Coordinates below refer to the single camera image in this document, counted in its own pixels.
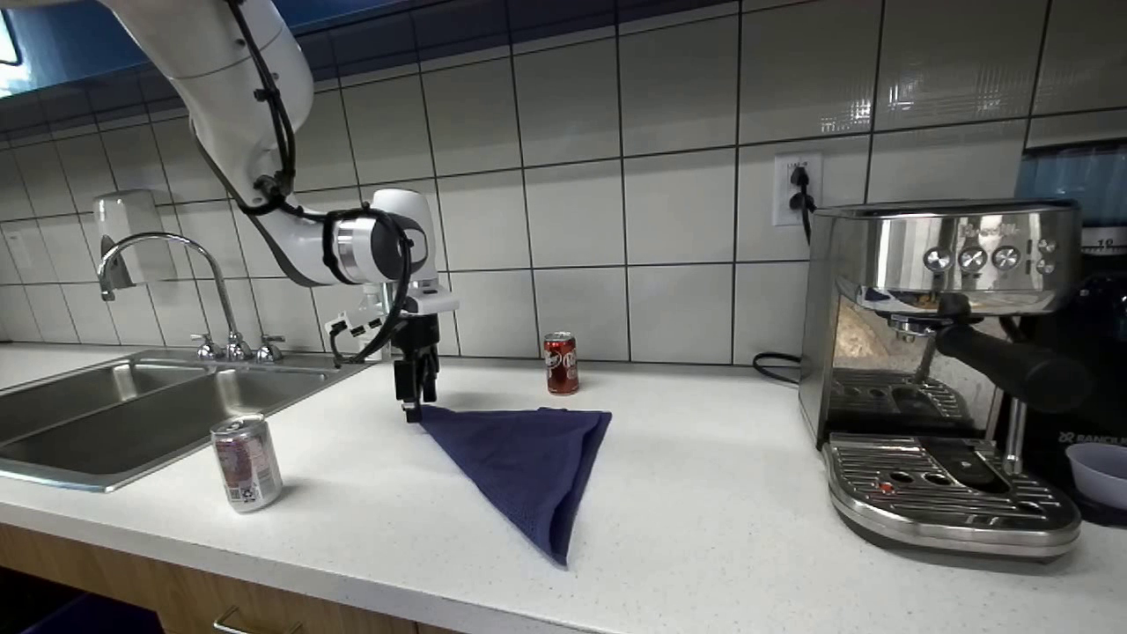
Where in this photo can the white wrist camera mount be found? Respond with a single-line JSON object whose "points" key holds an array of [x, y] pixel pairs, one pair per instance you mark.
{"points": [[432, 298]]}

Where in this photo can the black countertop appliance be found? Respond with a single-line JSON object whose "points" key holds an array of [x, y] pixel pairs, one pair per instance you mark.
{"points": [[1105, 293]]}

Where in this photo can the blue cloth towel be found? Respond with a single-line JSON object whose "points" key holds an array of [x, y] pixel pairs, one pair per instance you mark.
{"points": [[529, 468]]}

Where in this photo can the stainless espresso machine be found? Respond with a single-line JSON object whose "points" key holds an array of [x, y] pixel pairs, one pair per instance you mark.
{"points": [[926, 304]]}

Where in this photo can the blue box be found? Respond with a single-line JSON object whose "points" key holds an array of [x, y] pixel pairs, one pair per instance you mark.
{"points": [[1075, 181]]}

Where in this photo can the wooden base cabinet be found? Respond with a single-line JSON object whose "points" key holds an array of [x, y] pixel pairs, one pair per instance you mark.
{"points": [[141, 576]]}

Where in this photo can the stainless steel sink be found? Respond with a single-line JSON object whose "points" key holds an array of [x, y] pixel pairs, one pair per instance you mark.
{"points": [[108, 423]]}

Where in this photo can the blue overhead cabinet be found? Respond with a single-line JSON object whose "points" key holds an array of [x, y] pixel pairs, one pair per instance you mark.
{"points": [[46, 47]]}

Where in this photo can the black power plug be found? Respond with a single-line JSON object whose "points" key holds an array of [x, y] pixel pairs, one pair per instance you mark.
{"points": [[804, 196]]}

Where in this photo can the translucent wall dispenser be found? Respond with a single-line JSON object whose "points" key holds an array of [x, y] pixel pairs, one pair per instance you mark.
{"points": [[124, 222]]}

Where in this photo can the clear soap pump bottle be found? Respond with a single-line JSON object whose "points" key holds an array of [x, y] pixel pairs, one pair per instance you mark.
{"points": [[363, 335]]}

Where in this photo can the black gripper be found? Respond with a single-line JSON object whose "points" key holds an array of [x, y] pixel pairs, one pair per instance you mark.
{"points": [[418, 342]]}

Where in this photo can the red Dr Pepper can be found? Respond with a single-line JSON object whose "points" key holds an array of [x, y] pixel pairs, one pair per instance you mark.
{"points": [[560, 364]]}

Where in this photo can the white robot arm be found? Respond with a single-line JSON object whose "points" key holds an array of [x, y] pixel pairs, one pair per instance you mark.
{"points": [[214, 81]]}

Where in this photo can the purple bowl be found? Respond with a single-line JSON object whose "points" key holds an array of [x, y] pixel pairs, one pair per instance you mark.
{"points": [[1101, 468]]}

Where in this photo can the white wall outlet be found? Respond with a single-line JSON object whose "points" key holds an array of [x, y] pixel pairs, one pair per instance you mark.
{"points": [[798, 187]]}

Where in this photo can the silver Diet Coke can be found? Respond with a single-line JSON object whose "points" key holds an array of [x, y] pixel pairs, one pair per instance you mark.
{"points": [[247, 461]]}

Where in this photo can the chrome sink faucet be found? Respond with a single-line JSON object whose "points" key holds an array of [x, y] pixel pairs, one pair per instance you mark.
{"points": [[158, 237]]}

